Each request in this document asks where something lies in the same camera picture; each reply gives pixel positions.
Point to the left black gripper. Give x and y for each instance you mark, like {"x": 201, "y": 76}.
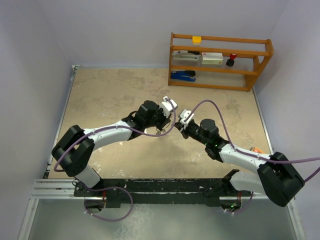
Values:
{"x": 164, "y": 120}

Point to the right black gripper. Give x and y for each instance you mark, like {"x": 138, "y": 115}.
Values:
{"x": 180, "y": 127}

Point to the metal keyring with keys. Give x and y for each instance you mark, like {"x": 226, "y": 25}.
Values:
{"x": 161, "y": 131}

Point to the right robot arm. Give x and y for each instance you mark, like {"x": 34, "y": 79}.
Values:
{"x": 271, "y": 175}

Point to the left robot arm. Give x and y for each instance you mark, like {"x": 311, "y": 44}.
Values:
{"x": 73, "y": 151}

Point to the orange key tag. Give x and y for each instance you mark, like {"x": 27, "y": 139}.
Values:
{"x": 256, "y": 150}

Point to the blue stapler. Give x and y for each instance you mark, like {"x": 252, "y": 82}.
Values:
{"x": 184, "y": 75}

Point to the grey stapler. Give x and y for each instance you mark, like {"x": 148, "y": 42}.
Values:
{"x": 186, "y": 55}

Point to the wooden shelf rack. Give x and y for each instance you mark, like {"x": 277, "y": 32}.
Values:
{"x": 253, "y": 55}

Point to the black red bottle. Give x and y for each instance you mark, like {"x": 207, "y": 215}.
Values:
{"x": 231, "y": 61}

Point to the white red box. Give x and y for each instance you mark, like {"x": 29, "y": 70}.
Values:
{"x": 212, "y": 58}

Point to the yellow cap container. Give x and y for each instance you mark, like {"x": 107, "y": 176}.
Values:
{"x": 196, "y": 40}

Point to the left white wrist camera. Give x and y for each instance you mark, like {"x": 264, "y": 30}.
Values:
{"x": 168, "y": 106}

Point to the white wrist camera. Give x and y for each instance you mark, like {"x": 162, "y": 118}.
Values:
{"x": 185, "y": 118}
{"x": 168, "y": 106}

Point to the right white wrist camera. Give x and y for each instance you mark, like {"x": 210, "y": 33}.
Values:
{"x": 185, "y": 118}

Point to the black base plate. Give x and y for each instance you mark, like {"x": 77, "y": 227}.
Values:
{"x": 211, "y": 192}

